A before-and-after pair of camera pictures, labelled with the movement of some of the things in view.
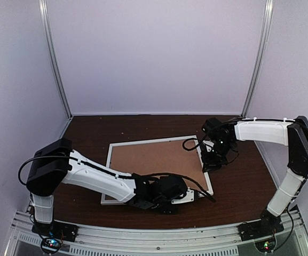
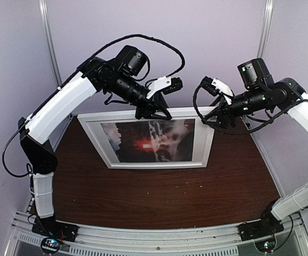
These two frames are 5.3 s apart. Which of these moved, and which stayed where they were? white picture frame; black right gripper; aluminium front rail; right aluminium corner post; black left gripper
Moved: black left gripper; black right gripper; white picture frame
Stayed: right aluminium corner post; aluminium front rail
